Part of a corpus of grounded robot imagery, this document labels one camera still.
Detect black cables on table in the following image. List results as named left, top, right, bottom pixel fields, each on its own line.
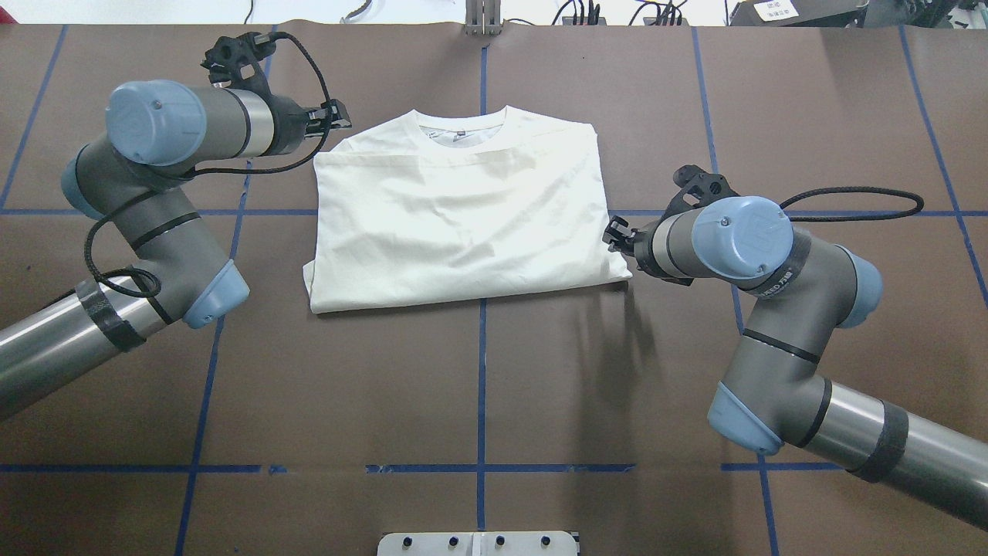
left=553, top=0, right=688, bottom=27

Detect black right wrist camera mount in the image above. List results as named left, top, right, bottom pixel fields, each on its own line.
left=660, top=164, right=739, bottom=222

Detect cream long-sleeve cat shirt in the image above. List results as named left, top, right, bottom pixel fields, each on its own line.
left=303, top=106, right=631, bottom=314

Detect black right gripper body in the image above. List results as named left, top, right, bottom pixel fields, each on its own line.
left=631, top=221, right=669, bottom=280

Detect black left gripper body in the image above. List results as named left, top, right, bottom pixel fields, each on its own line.
left=269, top=97, right=310, bottom=156

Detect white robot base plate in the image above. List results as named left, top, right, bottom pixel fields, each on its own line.
left=377, top=531, right=582, bottom=555

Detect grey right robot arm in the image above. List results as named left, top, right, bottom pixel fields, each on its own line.
left=603, top=196, right=987, bottom=529

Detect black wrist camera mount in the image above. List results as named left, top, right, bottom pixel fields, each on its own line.
left=200, top=32, right=276, bottom=97
left=660, top=164, right=739, bottom=222

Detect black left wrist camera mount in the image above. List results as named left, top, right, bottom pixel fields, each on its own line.
left=200, top=32, right=276, bottom=97

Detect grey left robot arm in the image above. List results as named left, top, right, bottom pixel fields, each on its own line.
left=2, top=75, right=350, bottom=419

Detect grey aluminium frame post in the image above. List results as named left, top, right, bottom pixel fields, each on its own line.
left=463, top=0, right=503, bottom=36

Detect black box with white label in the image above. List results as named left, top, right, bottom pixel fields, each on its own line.
left=728, top=1, right=868, bottom=28

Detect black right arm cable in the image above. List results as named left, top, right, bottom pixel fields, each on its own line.
left=780, top=186, right=925, bottom=225

